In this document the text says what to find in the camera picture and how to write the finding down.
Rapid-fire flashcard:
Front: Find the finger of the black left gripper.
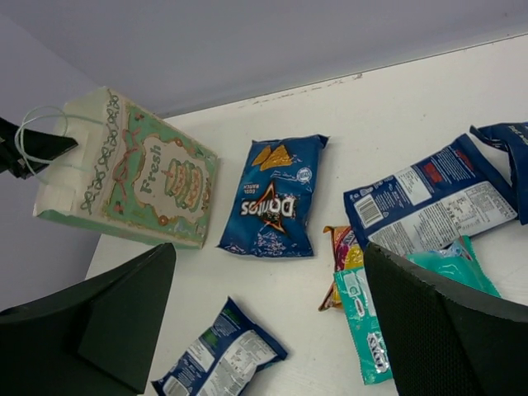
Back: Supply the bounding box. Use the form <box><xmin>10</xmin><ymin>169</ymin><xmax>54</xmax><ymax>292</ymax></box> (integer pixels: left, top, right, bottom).
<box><xmin>1</xmin><ymin>118</ymin><xmax>78</xmax><ymax>180</ymax></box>

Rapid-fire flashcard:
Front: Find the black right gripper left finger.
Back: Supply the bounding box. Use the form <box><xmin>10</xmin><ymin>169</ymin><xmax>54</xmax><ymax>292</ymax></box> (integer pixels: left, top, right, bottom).
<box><xmin>1</xmin><ymin>243</ymin><xmax>177</xmax><ymax>395</ymax></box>

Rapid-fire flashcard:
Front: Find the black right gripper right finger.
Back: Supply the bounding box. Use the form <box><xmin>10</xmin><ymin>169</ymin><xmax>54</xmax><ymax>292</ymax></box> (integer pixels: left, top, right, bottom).
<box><xmin>364</xmin><ymin>243</ymin><xmax>527</xmax><ymax>395</ymax></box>

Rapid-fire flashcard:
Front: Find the teal Fox's candy bag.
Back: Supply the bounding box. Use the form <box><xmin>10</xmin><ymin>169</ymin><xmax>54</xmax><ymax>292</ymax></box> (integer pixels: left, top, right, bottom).
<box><xmin>334</xmin><ymin>236</ymin><xmax>500</xmax><ymax>385</ymax></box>

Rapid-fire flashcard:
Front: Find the green patterned paper bag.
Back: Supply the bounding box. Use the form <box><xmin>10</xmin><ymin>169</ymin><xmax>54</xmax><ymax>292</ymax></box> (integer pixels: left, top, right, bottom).
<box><xmin>15</xmin><ymin>87</ymin><xmax>218</xmax><ymax>248</ymax></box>

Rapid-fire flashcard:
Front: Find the orange Fox's fruits candy bag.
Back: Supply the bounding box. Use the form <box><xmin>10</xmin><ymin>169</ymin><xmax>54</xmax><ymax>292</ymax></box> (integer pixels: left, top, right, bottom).
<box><xmin>318</xmin><ymin>225</ymin><xmax>363</xmax><ymax>312</ymax></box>

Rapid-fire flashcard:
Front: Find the small blue snack bag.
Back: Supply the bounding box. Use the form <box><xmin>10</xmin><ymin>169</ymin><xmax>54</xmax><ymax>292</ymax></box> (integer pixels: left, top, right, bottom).
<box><xmin>151</xmin><ymin>298</ymin><xmax>288</xmax><ymax>396</ymax></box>

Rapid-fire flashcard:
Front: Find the blue chips bag back side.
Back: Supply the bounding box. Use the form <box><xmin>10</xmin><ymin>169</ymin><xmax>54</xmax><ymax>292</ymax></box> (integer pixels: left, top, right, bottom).
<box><xmin>343</xmin><ymin>123</ymin><xmax>527</xmax><ymax>255</ymax></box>

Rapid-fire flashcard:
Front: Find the blue Doritos chips bag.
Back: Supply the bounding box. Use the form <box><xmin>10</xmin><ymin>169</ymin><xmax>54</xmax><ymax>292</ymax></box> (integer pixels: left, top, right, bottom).
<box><xmin>218</xmin><ymin>134</ymin><xmax>328</xmax><ymax>258</ymax></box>

